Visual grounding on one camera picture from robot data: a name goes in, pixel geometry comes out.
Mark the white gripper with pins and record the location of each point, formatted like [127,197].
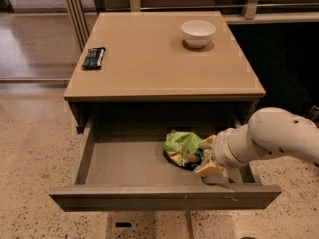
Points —
[221,152]

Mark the green rice chip bag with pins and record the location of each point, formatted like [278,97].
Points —
[183,150]

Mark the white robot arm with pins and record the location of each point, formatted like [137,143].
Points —
[270,133]

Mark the grey open top drawer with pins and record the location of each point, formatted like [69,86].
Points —
[121,167]

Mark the beige drawer cabinet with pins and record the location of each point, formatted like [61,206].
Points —
[146,59]

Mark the floor outlet plate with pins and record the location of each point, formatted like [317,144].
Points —
[131,225]

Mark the white ceramic bowl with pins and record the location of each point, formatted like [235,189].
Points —
[198,33]

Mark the dark blue snack bar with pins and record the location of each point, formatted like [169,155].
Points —
[93,59]

